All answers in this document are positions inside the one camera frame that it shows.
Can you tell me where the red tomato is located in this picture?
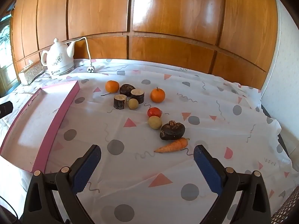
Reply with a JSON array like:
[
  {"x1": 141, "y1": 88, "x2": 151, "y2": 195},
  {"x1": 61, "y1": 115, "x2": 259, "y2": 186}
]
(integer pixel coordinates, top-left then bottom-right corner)
[{"x1": 147, "y1": 107, "x2": 162, "y2": 118}]

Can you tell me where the wooden door with glass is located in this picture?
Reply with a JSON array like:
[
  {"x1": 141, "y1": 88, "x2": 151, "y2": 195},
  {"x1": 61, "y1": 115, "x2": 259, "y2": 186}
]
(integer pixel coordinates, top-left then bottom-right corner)
[{"x1": 0, "y1": 2, "x2": 19, "y2": 96}]

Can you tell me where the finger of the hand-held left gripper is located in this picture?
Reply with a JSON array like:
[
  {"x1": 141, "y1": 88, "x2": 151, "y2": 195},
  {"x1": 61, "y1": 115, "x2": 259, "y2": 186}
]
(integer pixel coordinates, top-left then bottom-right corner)
[{"x1": 0, "y1": 101, "x2": 13, "y2": 119}]

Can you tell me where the orange with short stem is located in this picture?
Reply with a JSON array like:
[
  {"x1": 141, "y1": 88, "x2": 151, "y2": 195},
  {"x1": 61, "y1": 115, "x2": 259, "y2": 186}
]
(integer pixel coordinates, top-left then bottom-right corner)
[{"x1": 150, "y1": 87, "x2": 166, "y2": 103}]

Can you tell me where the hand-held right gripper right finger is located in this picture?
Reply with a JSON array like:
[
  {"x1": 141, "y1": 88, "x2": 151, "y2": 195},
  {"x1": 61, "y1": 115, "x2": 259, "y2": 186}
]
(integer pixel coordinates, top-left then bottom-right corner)
[{"x1": 193, "y1": 145, "x2": 272, "y2": 224}]

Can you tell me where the orange carrot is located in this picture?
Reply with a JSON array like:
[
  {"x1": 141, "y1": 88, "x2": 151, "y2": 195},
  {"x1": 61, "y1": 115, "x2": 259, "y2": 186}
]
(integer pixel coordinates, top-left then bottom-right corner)
[{"x1": 154, "y1": 138, "x2": 190, "y2": 153}]

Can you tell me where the large dark water chestnut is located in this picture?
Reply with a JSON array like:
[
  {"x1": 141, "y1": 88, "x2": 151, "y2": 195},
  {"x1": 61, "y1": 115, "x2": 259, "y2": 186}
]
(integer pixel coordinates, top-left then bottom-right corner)
[{"x1": 160, "y1": 120, "x2": 186, "y2": 141}]

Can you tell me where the ornate silver tissue box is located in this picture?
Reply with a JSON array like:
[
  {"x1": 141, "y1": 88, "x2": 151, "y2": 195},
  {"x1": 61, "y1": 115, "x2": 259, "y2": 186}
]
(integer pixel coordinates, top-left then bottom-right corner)
[{"x1": 18, "y1": 59, "x2": 46, "y2": 85}]

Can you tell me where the white ceramic electric kettle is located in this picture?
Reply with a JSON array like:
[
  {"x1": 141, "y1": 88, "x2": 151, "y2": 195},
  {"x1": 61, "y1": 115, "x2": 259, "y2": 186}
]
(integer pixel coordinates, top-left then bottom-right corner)
[{"x1": 41, "y1": 38, "x2": 76, "y2": 79}]

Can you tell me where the pink shallow box tray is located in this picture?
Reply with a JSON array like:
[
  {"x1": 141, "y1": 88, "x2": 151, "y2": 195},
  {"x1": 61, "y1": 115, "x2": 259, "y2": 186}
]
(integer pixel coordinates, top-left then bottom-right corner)
[{"x1": 0, "y1": 80, "x2": 80, "y2": 173}]

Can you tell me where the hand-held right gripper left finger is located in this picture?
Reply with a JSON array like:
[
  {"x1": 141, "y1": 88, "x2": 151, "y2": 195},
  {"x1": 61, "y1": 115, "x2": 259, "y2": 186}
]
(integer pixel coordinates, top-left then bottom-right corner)
[{"x1": 22, "y1": 145, "x2": 102, "y2": 224}]

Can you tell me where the dark woven seat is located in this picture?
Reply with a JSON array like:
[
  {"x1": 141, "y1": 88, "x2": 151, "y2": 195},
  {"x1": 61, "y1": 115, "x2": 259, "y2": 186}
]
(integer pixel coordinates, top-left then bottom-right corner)
[{"x1": 271, "y1": 187, "x2": 299, "y2": 224}]

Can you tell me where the short wooden log piece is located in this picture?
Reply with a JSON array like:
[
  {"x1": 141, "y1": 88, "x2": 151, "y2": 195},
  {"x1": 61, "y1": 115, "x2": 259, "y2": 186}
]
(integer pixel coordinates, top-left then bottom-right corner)
[
  {"x1": 113, "y1": 94, "x2": 127, "y2": 110},
  {"x1": 130, "y1": 89, "x2": 145, "y2": 105}
]

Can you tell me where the small round tan potato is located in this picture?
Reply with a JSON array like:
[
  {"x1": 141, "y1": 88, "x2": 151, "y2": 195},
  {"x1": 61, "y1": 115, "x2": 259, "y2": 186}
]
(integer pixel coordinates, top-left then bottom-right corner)
[{"x1": 148, "y1": 116, "x2": 162, "y2": 130}]

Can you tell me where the white power cord with plug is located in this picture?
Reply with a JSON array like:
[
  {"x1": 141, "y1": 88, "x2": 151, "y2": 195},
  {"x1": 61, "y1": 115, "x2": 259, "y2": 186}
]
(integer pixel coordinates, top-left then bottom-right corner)
[{"x1": 64, "y1": 37, "x2": 96, "y2": 73}]

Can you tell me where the orange with long twig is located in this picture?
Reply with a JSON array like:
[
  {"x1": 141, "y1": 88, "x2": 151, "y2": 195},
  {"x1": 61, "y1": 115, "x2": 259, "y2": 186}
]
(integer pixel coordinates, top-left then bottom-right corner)
[{"x1": 101, "y1": 80, "x2": 120, "y2": 97}]

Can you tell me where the small dark water chestnut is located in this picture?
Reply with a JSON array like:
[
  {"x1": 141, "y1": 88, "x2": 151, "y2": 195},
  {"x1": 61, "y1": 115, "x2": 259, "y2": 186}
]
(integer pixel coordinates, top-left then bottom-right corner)
[{"x1": 120, "y1": 84, "x2": 136, "y2": 97}]

